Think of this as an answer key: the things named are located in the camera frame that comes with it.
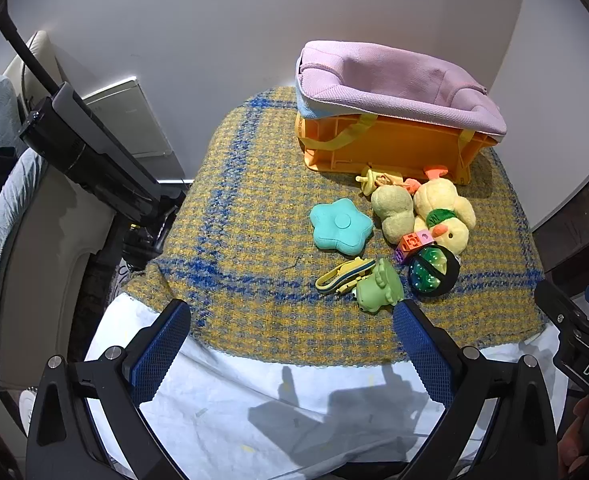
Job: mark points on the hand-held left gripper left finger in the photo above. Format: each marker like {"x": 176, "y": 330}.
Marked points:
{"x": 159, "y": 350}

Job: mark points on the person's right hand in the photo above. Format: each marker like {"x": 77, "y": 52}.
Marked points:
{"x": 577, "y": 430}

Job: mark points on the yellow and blue plaid blanket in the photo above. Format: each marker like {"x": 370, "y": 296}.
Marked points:
{"x": 254, "y": 210}

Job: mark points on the green and black ball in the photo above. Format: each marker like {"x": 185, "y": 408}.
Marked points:
{"x": 429, "y": 270}

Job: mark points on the white sheet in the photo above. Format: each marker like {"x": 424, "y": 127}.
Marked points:
{"x": 224, "y": 410}

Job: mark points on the yellow duck plush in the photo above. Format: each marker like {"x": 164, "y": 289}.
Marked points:
{"x": 439, "y": 200}

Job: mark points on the beige sofa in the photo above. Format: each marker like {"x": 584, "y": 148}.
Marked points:
{"x": 49, "y": 285}

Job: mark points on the white panel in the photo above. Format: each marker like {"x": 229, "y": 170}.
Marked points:
{"x": 134, "y": 120}

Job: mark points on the colourful toy cube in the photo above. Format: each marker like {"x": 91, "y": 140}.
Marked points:
{"x": 412, "y": 242}

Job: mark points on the dark wooden furniture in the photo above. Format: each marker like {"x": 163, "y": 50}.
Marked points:
{"x": 584, "y": 220}

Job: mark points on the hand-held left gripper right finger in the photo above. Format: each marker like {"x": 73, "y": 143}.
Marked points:
{"x": 424, "y": 350}

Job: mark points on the green dinosaur toy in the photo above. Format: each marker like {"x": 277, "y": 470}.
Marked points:
{"x": 379, "y": 287}

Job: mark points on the black stand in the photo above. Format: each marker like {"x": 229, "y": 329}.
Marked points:
{"x": 89, "y": 145}

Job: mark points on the yellow peanut-shaped plush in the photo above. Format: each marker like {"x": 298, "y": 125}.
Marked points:
{"x": 392, "y": 210}

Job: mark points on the yellow popsicle toy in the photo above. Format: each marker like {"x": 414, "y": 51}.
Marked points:
{"x": 367, "y": 182}

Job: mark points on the orange basket with pink liner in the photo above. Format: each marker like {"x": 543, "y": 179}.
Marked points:
{"x": 399, "y": 80}

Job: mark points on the teal star plush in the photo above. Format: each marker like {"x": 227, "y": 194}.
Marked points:
{"x": 339, "y": 225}

